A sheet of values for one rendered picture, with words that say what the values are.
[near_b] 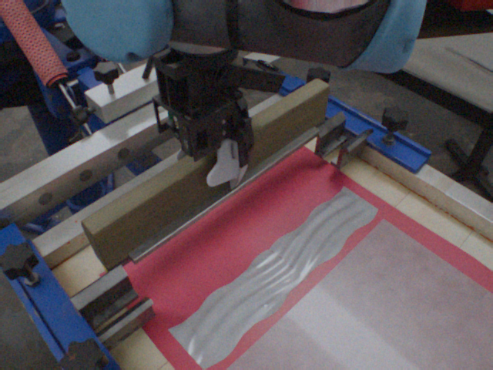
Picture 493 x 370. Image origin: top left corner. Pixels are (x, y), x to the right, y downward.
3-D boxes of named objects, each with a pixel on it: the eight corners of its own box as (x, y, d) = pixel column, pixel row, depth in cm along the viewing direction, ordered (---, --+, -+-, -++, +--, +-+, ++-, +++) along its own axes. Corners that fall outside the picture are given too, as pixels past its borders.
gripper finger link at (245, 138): (222, 159, 53) (211, 100, 48) (232, 153, 54) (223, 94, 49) (247, 174, 50) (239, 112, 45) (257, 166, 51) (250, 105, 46)
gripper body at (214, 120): (157, 136, 50) (141, 45, 41) (212, 105, 54) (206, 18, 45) (197, 168, 46) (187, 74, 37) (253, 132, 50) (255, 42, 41)
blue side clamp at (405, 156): (420, 180, 71) (432, 151, 66) (405, 195, 69) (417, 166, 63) (293, 104, 86) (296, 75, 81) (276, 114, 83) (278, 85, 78)
